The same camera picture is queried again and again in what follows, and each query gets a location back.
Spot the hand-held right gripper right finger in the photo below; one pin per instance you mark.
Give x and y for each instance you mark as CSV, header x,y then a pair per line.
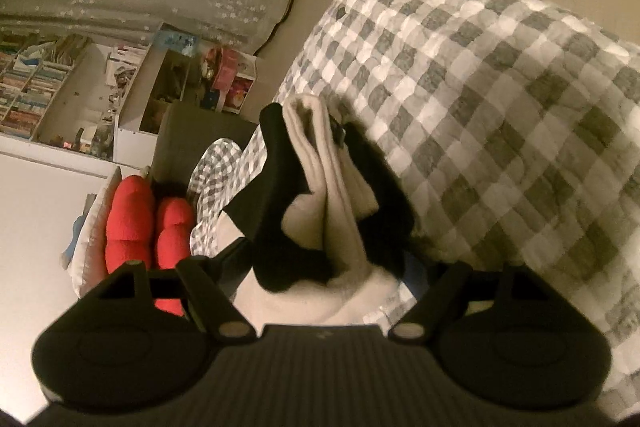
x,y
415,274

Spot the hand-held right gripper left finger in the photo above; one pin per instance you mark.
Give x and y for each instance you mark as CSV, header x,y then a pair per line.
x,y
200,287

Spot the white sock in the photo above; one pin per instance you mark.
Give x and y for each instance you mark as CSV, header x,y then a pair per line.
x,y
330,302
320,147

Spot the red lobed cushion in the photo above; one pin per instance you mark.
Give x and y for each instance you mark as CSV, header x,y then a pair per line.
x,y
130,217
172,232

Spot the white pillow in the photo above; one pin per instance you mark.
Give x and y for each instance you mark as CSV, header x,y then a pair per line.
x,y
95,227

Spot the blue grey plush toy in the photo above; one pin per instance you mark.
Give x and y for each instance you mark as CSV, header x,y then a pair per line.
x,y
75,232

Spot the dark green sofa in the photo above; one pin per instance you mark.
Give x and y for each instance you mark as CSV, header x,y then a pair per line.
x,y
200,132

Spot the grey checkered blanket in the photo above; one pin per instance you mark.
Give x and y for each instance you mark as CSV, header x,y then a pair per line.
x,y
475,107

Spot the pink toy box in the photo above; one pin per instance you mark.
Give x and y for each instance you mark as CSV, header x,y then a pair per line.
x,y
232,82

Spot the white cluttered shelf unit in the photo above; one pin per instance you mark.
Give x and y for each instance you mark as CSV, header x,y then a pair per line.
x,y
85,102

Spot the blue printed box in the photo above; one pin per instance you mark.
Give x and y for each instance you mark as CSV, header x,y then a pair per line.
x,y
175,42

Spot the row of books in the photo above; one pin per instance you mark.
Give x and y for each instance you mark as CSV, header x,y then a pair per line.
x,y
30,87

